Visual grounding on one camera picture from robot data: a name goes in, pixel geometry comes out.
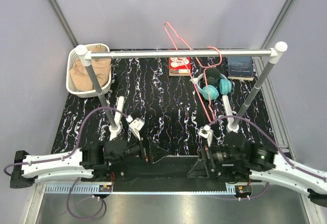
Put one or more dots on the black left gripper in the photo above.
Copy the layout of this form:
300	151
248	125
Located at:
151	153

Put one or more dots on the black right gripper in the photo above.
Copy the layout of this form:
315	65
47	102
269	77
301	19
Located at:
199	169

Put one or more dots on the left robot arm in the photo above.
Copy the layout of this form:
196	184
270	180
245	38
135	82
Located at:
94	162

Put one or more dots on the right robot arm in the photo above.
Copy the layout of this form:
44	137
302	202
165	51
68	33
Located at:
239	160

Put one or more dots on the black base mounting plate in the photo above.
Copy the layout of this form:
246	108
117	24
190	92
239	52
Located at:
169	174

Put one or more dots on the teal headphones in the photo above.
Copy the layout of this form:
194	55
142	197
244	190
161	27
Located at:
212	93

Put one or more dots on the red book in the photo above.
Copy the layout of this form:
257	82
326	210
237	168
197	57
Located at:
179	66

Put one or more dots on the dark green cup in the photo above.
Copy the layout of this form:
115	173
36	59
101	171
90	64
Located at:
212	76

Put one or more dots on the white plastic basket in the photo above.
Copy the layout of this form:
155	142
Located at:
77	78

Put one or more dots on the dark blue book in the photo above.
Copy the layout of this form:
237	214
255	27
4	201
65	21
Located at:
240	68

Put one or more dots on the white and silver clothes rack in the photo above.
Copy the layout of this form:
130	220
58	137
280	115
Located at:
274	55

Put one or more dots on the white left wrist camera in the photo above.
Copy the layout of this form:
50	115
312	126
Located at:
135	125

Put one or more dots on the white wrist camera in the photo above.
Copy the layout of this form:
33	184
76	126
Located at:
207	133
135	125

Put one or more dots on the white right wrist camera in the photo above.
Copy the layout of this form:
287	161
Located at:
207	133

